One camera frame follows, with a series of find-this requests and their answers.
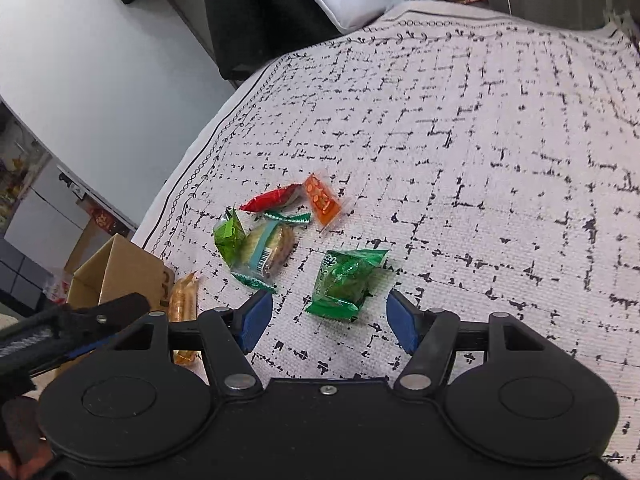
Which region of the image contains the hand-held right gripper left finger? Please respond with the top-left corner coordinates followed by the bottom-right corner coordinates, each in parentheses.
top-left (107, 290), bottom-right (273, 401)

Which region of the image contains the green snack packet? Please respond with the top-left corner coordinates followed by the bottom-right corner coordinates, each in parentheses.
top-left (304, 248), bottom-right (390, 322)

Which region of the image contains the black jacket on chair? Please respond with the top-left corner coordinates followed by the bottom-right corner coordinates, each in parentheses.
top-left (199, 0), bottom-right (346, 81)

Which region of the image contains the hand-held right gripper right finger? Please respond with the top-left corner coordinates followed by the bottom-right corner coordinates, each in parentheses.
top-left (387, 289), bottom-right (576, 401)

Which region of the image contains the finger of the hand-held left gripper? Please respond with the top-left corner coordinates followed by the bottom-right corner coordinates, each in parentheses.
top-left (0, 293), bottom-right (151, 378)

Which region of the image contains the brown cardboard box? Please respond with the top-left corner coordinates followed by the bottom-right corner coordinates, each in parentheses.
top-left (65, 233), bottom-right (175, 322)

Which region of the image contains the grey kitchen base cabinet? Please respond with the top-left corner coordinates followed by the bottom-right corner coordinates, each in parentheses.
top-left (4, 157), bottom-right (91, 282)

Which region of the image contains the green-ended clear cake packet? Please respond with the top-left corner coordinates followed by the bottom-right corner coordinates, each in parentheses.
top-left (213, 207), bottom-right (297, 294)

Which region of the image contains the white black-patterned blanket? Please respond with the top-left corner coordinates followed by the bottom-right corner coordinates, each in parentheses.
top-left (131, 0), bottom-right (640, 467)

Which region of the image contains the small green candy packet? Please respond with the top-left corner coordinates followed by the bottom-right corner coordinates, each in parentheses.
top-left (263, 211), bottom-right (312, 226)

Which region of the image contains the small orange snack packet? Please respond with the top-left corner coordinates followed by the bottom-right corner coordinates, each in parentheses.
top-left (302, 172), bottom-right (346, 229)

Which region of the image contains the red snack packet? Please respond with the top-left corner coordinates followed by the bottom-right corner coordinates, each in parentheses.
top-left (238, 183), bottom-right (304, 214)

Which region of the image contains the brown box with red print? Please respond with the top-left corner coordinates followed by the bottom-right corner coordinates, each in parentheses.
top-left (65, 206), bottom-right (132, 274)

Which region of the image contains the person's left hand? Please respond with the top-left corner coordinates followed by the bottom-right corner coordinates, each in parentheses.
top-left (0, 399), bottom-right (54, 480)

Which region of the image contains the orange cracker packet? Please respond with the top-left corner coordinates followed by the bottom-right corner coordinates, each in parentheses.
top-left (167, 272), bottom-right (202, 367)

